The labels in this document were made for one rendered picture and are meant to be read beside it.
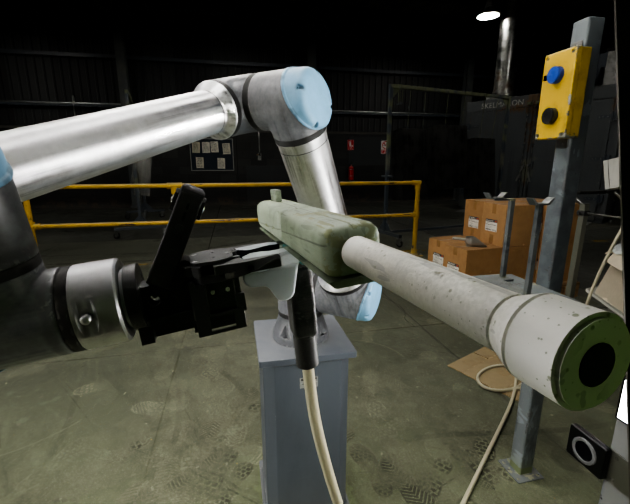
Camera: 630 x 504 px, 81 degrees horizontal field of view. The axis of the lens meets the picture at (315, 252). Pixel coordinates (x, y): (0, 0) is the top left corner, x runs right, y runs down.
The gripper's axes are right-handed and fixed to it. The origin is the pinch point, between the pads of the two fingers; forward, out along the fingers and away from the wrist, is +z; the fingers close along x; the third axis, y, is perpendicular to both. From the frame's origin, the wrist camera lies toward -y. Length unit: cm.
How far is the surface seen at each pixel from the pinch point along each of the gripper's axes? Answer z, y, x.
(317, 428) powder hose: -1.2, 25.9, -0.3
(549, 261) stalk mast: 101, 32, -49
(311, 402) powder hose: -1.6, 21.4, 0.1
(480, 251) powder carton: 213, 78, -204
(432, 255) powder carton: 202, 89, -256
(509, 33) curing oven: 751, -250, -690
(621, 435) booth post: 72, 60, -6
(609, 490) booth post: 70, 75, -7
